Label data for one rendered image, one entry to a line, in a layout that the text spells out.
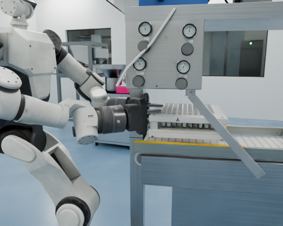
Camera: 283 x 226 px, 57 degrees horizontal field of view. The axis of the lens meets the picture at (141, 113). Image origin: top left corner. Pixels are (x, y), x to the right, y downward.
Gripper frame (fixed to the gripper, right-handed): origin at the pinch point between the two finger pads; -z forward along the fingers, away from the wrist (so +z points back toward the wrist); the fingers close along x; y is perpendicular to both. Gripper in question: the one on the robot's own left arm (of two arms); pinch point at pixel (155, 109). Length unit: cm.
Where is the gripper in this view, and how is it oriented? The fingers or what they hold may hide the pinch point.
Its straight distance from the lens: 101.0
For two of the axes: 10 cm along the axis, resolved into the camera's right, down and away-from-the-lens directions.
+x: 0.2, 9.8, 1.9
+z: -9.5, -0.4, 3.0
